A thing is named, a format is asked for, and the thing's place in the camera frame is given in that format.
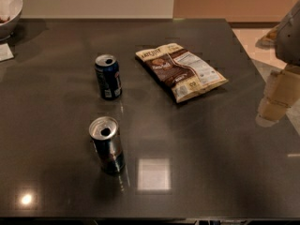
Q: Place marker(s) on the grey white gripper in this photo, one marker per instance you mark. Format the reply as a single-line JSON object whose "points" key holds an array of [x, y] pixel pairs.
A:
{"points": [[289, 39]]}

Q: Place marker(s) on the redbull can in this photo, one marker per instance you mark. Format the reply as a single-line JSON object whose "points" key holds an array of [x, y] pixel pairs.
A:
{"points": [[105, 134]]}

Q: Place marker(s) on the blue pepsi can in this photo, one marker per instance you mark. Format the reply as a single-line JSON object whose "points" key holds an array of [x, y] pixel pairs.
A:
{"points": [[108, 76]]}

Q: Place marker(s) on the brown white snack bag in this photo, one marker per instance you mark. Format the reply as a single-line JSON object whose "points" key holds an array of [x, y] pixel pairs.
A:
{"points": [[185, 73]]}

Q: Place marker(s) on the white paper napkin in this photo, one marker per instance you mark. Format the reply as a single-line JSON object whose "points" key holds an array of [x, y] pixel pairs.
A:
{"points": [[5, 52]]}

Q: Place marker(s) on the white bowl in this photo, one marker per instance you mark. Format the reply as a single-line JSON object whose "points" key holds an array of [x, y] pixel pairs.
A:
{"points": [[10, 13]]}

